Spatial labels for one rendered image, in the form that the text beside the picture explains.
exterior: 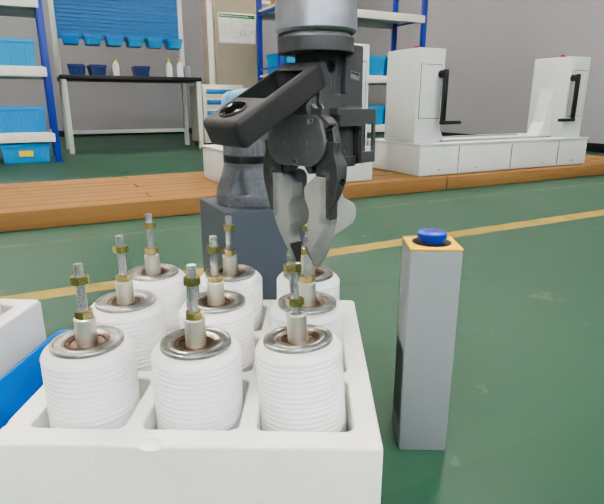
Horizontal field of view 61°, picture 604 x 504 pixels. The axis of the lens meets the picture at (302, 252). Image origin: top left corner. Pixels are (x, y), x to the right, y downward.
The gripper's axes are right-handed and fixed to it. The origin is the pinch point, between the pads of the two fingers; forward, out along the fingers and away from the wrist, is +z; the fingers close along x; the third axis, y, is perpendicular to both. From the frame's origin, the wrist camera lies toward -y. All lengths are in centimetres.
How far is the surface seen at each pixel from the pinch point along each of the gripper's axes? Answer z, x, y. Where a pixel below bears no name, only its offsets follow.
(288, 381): 12.8, -0.9, -3.1
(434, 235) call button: 2.6, -1.2, 25.2
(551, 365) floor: 35, -8, 65
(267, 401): 15.8, 1.7, -3.7
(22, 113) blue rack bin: -15, 442, 136
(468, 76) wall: -59, 288, 646
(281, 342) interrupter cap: 10.2, 2.2, -0.9
